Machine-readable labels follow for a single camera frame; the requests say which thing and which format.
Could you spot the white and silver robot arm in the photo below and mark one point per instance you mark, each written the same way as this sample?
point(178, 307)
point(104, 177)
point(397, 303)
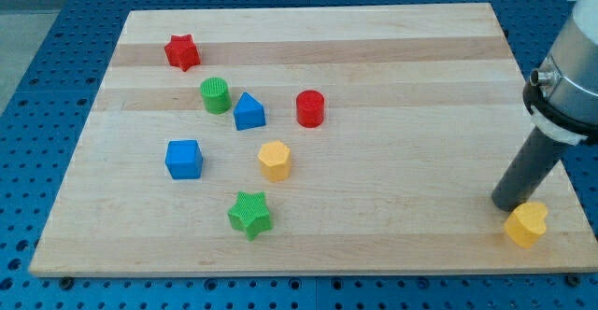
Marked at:
point(561, 94)

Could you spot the green star block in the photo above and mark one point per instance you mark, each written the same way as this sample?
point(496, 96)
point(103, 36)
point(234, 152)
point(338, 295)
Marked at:
point(250, 214)

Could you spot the red star block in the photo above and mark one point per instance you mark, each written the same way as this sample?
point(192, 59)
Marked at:
point(182, 52)

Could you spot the yellow heart block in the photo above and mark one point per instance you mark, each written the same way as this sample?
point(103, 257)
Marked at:
point(527, 224)

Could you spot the yellow hexagon block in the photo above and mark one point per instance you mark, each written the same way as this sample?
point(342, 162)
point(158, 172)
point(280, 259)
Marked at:
point(275, 161)

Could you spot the red cylinder block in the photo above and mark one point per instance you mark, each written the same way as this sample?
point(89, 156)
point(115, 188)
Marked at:
point(310, 108)

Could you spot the blue triangular prism block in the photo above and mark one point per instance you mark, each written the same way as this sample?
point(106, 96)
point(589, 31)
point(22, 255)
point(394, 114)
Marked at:
point(248, 113)

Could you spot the wooden board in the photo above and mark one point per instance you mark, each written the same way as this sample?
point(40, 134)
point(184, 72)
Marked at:
point(423, 114)

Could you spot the green cylinder block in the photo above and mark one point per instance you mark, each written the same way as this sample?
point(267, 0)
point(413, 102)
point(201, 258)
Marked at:
point(215, 95)

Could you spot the blue cube block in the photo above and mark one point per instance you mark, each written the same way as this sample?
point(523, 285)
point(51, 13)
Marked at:
point(184, 159)

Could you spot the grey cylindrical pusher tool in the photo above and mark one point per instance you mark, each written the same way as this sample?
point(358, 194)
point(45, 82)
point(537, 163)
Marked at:
point(535, 159)

